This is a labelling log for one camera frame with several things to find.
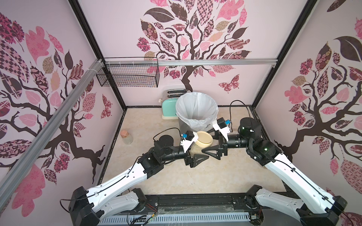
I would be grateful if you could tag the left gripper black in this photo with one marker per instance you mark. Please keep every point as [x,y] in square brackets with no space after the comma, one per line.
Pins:
[193,161]

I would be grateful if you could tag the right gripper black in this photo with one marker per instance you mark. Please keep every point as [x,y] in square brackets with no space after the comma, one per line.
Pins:
[222,146]

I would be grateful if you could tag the glass jar tan lid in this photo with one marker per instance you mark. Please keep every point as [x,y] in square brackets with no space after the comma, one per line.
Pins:
[205,140]

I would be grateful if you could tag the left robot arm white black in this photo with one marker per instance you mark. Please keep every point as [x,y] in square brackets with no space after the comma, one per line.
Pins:
[88,207]

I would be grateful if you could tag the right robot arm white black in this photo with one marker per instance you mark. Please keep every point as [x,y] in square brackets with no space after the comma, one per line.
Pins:
[313,207]

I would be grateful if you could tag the white trash bag liner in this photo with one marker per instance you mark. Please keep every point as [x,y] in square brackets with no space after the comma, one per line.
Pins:
[197,109]

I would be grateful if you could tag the mint green toaster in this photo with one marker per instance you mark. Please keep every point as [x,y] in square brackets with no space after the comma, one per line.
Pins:
[168,103]

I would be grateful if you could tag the small jar pink lid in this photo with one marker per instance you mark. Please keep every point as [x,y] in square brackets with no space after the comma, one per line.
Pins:
[126,137]

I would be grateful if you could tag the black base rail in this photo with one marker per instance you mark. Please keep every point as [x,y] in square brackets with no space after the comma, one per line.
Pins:
[213,203]

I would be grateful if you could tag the black wire basket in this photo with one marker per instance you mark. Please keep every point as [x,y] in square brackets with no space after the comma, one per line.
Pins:
[130,72]

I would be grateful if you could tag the white slotted cable duct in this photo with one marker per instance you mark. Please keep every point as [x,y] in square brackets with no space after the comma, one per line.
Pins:
[178,219]

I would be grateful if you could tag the aluminium rail back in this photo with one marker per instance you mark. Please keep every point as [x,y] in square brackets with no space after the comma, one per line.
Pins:
[215,62]

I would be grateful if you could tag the aluminium rail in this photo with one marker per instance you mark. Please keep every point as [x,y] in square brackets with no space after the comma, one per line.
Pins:
[215,62]
[26,161]

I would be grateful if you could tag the aluminium rail left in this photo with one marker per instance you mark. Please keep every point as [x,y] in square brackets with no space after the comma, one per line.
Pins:
[26,161]

